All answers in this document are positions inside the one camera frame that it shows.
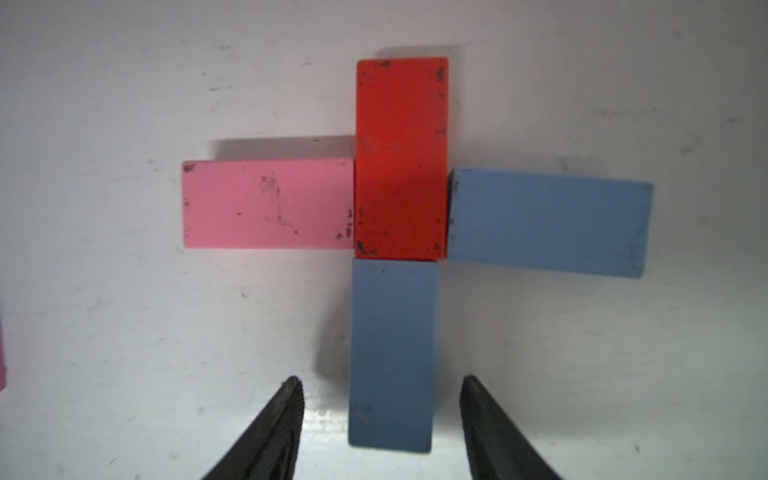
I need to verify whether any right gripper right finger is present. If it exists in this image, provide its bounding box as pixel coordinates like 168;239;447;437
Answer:
459;375;562;480

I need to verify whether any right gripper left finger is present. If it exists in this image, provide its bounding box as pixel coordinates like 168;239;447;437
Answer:
204;376;305;480

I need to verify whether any blue block cluster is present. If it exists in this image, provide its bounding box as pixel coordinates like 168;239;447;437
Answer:
447;168;654;278

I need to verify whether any pink block cluster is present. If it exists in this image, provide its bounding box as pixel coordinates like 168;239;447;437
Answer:
182;158;354;249

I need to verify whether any red block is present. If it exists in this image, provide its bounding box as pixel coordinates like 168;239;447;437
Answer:
354;57;449;261

